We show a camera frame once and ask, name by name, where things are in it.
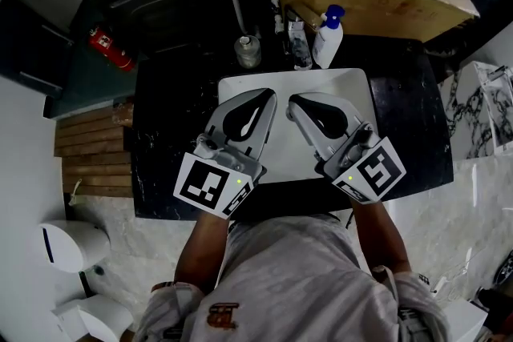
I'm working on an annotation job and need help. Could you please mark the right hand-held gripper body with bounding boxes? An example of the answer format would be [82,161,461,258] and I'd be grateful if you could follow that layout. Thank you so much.
[314,120,407,206]

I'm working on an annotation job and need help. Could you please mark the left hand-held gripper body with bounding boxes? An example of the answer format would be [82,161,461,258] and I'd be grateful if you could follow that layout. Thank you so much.
[172,127,267,219]

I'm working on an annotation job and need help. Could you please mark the white pump bottle blue cap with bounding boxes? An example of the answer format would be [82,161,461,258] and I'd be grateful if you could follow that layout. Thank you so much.
[311,3,346,70]

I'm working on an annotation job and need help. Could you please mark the person's left forearm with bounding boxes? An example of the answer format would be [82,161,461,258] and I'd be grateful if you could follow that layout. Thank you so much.
[173,207,235,296]

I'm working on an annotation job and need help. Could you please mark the person's right forearm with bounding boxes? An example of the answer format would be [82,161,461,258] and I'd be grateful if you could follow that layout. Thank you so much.
[349,197,414,278]

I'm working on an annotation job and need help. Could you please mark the white sink basin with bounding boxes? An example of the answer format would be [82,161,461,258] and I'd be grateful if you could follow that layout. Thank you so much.
[217,67,378,186]

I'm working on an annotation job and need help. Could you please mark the black marble sink counter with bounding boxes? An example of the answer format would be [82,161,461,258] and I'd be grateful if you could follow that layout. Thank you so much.
[131,26,456,220]

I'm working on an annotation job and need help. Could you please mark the round clear capped bottle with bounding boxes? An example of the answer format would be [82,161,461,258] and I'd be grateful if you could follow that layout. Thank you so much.
[233,34,262,70]

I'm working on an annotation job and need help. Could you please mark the clear plastic bottle white label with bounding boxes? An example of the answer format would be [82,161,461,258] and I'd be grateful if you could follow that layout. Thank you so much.
[286,20,313,71]

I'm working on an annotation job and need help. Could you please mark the wooden slat mat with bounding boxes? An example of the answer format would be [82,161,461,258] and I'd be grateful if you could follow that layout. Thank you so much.
[53,103,135,199]

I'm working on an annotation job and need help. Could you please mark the red fire extinguisher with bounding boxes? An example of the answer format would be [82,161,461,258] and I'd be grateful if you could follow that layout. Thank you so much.
[87,26,137,73]

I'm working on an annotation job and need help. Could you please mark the person's gray shirt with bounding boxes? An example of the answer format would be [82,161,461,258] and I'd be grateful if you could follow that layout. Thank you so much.
[134,211,454,342]

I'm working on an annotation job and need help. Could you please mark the white toilet tank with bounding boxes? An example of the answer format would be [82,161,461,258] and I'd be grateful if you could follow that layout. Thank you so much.
[26,219,111,274]

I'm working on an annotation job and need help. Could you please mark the white toilet bowl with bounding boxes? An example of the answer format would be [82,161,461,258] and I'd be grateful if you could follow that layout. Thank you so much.
[50,294,135,342]

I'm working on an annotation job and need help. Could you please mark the white box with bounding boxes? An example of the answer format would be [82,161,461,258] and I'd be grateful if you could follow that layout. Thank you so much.
[442,296,490,342]

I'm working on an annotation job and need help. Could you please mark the dark cabinet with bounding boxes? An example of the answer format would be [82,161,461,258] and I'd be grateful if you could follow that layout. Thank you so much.
[0,0,76,101]

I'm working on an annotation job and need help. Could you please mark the white cable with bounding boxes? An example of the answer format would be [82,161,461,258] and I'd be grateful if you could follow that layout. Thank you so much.
[430,246,484,296]

